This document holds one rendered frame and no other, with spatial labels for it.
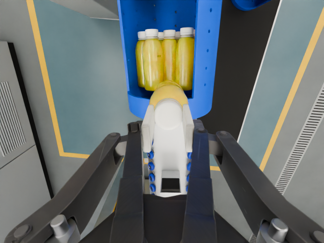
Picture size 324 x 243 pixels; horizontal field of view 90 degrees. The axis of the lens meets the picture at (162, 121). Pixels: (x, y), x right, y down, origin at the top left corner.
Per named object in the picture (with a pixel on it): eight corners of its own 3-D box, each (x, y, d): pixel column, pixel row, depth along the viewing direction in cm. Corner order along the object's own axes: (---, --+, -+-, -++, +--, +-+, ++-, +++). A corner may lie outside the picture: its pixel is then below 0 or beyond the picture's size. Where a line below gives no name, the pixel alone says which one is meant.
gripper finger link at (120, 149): (140, 156, 15) (108, 157, 15) (146, 131, 19) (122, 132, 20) (139, 142, 14) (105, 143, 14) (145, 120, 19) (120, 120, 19)
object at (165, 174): (161, 173, 91) (160, 196, 77) (161, 168, 90) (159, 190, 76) (179, 173, 91) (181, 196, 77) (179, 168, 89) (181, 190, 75)
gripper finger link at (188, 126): (186, 126, 15) (194, 126, 15) (182, 103, 22) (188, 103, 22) (185, 153, 16) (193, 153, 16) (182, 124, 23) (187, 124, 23)
